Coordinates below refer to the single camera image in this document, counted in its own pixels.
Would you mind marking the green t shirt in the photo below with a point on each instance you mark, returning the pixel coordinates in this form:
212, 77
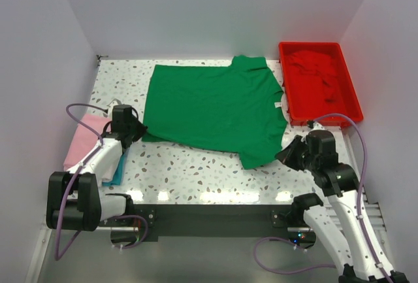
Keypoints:
228, 109

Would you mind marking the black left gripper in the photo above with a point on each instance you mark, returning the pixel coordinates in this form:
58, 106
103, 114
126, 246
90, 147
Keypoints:
141, 131

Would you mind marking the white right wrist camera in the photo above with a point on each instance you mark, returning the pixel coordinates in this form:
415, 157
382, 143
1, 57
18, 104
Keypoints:
315, 126

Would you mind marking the folded pink t shirt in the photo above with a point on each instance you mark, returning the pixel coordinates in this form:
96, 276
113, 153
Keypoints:
84, 140

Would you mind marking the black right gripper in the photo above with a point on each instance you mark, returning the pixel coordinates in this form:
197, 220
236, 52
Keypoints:
286, 155

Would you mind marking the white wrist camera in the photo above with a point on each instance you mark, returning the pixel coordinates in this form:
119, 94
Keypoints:
315, 126
111, 105

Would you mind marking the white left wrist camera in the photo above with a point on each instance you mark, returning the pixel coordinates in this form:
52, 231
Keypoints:
111, 105

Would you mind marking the folded teal t shirt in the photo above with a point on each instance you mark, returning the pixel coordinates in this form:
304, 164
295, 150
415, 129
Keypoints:
118, 174

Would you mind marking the red plastic bin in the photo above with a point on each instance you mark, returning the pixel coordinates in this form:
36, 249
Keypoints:
349, 103

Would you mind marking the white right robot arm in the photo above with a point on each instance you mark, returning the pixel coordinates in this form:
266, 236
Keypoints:
352, 244

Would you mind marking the folded white t shirt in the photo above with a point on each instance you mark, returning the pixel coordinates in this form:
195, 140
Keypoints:
109, 173

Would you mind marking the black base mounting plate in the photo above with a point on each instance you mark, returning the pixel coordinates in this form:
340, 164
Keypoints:
224, 221

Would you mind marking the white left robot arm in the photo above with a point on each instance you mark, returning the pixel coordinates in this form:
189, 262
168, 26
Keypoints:
73, 199

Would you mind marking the red t shirt in bin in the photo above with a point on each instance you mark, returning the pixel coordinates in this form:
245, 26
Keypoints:
315, 79

